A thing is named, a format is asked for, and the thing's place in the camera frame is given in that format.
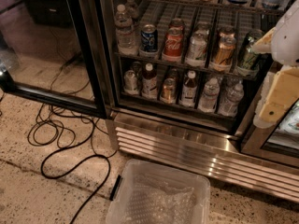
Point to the silver diet soda can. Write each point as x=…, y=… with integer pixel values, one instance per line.
x=196, y=53

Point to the gold soda can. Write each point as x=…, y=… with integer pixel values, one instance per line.
x=222, y=57

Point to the bottom shelf water bottle right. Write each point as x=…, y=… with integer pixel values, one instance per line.
x=230, y=100

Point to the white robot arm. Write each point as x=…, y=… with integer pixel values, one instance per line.
x=285, y=40

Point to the brown drink bottle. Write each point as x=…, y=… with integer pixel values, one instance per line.
x=189, y=88
x=149, y=82

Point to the clear water bottle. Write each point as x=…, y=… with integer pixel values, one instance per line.
x=125, y=33
x=133, y=11

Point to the red Coca-Cola can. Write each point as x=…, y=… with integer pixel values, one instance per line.
x=173, y=45

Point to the brown drink bottle left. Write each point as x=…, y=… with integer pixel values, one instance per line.
x=149, y=82

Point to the clear plastic bin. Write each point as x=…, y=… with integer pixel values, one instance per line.
x=177, y=178

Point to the shelf water bottle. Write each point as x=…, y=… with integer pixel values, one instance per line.
x=230, y=100
x=209, y=96

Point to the stainless steel fridge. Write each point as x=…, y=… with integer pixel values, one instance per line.
x=232, y=150

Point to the rear red soda can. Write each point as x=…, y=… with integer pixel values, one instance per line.
x=177, y=23

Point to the bubble wrap sheet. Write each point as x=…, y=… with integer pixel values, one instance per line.
x=157, y=202

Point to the silver can bottom shelf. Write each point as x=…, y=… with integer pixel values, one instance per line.
x=131, y=82

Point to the open glass fridge door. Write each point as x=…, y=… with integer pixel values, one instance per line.
x=51, y=52

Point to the gold can bottom shelf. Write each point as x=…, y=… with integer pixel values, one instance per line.
x=168, y=93

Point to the green soda can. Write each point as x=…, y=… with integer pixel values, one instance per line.
x=247, y=59

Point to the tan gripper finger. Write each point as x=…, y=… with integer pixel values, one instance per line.
x=263, y=45
x=280, y=91

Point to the bottom shelf water bottle left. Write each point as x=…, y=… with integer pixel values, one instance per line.
x=209, y=96

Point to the blue Pepsi can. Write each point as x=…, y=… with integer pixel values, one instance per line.
x=149, y=38

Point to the brown drink bottle right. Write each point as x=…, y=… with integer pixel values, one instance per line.
x=189, y=88

